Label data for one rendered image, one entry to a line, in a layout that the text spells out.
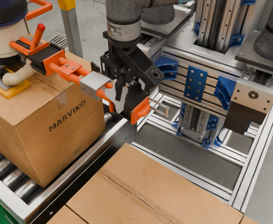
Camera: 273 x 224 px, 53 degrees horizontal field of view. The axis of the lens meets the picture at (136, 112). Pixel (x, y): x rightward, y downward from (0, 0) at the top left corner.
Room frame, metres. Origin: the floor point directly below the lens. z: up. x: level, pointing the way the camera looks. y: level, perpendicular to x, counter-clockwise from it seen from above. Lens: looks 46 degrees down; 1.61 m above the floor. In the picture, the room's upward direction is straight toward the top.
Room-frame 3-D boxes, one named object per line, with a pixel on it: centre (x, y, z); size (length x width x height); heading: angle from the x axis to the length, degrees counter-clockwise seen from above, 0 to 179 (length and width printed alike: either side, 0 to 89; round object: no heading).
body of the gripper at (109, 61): (0.57, 0.03, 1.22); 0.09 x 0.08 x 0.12; 53
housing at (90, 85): (0.63, 0.12, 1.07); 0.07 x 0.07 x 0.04; 52
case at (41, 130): (0.92, 0.51, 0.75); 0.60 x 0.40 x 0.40; 53
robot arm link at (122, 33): (0.56, 0.03, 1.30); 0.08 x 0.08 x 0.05
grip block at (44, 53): (0.76, 0.29, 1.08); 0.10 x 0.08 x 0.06; 142
